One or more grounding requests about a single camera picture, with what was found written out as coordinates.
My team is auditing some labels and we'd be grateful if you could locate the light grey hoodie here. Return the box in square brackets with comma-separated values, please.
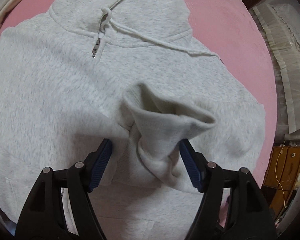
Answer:
[0, 0, 266, 240]

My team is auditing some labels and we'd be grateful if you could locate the white lace curtain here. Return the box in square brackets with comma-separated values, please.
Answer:
[250, 3, 300, 141]

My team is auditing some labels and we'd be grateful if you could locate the brown wooden cabinet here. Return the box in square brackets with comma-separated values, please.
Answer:
[261, 145, 300, 220]

